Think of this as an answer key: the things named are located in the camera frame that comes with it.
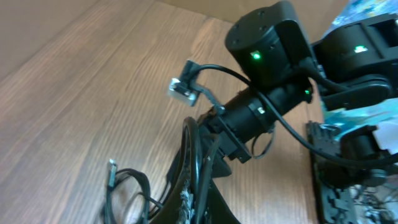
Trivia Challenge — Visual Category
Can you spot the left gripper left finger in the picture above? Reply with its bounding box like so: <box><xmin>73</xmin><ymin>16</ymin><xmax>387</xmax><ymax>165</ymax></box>
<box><xmin>150</xmin><ymin>149</ymin><xmax>195</xmax><ymax>224</ymax></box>

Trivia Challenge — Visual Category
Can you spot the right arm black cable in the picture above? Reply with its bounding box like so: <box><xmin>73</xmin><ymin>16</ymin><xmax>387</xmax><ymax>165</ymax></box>
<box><xmin>192</xmin><ymin>63</ymin><xmax>398</xmax><ymax>170</ymax></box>

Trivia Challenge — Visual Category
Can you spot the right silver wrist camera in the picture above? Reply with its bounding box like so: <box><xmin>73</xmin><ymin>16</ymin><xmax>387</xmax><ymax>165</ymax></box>
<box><xmin>168</xmin><ymin>60</ymin><xmax>200</xmax><ymax>107</ymax></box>

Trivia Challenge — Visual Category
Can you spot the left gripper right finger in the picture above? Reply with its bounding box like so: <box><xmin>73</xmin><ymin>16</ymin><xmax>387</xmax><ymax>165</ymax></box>
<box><xmin>200</xmin><ymin>155</ymin><xmax>240</xmax><ymax>224</ymax></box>

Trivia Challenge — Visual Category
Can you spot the thin black USB cable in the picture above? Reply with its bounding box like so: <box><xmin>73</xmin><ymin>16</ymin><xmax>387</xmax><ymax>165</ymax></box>
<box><xmin>101</xmin><ymin>159</ymin><xmax>170</xmax><ymax>224</ymax></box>

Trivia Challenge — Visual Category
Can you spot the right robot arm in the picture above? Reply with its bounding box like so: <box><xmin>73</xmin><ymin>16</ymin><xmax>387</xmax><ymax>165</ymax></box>
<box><xmin>204</xmin><ymin>1</ymin><xmax>397</xmax><ymax>162</ymax></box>

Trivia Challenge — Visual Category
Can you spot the thick black USB cable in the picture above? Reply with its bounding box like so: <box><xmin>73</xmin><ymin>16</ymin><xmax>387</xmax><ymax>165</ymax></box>
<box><xmin>182</xmin><ymin>116</ymin><xmax>221</xmax><ymax>224</ymax></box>

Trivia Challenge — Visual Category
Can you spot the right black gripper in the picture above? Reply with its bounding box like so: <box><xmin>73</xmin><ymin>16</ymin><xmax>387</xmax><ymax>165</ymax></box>
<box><xmin>199</xmin><ymin>86</ymin><xmax>312</xmax><ymax>163</ymax></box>

